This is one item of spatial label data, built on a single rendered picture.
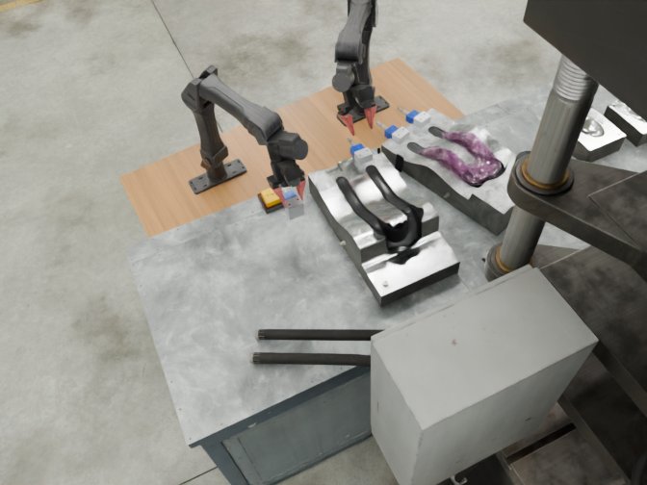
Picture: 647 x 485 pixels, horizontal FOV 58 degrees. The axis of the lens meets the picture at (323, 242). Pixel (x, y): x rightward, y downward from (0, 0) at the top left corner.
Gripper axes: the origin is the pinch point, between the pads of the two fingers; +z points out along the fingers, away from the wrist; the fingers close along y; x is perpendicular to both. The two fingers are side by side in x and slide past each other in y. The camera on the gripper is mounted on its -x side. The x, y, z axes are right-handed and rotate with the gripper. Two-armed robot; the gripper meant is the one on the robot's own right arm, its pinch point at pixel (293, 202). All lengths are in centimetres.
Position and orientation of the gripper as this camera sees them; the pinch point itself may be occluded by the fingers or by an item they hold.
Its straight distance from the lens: 173.5
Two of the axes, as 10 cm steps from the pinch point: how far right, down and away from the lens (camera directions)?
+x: -3.6, -3.6, 8.6
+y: 9.0, -3.7, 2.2
